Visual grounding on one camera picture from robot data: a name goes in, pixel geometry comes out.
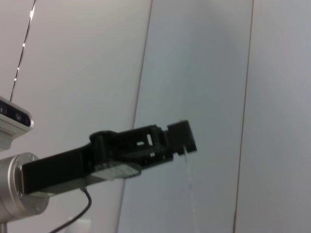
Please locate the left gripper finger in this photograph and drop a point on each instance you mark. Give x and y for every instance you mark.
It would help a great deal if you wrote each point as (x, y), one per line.
(182, 136)

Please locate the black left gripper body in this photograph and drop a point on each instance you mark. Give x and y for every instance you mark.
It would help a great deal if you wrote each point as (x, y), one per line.
(60, 170)

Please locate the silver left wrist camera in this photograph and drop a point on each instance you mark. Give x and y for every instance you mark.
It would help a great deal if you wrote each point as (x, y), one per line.
(12, 121)

